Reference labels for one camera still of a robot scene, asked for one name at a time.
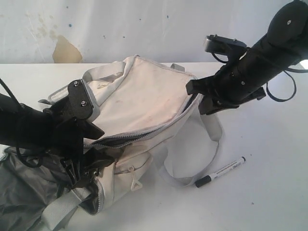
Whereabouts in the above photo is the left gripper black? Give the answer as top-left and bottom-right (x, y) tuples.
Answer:
(24, 101), (124, 188)

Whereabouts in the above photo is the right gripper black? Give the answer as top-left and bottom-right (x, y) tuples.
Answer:
(186, 64), (266, 115)

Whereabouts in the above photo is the white canvas backpack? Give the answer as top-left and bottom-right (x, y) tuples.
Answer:
(0, 55), (222, 231)

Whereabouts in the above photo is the black capped white marker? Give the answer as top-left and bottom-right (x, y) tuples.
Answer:
(194, 156), (246, 188)

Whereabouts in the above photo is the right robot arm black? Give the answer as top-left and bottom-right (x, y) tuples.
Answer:
(186, 0), (308, 115)

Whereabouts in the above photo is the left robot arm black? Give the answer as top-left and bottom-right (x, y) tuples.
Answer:
(0, 94), (127, 188)

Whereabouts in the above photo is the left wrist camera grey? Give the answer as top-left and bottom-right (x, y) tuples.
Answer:
(67, 79), (100, 122)

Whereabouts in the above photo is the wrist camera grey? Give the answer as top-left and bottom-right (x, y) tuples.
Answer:
(204, 35), (247, 64)
(67, 79), (100, 122)

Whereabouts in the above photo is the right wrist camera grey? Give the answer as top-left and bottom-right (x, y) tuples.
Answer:
(204, 35), (247, 64)

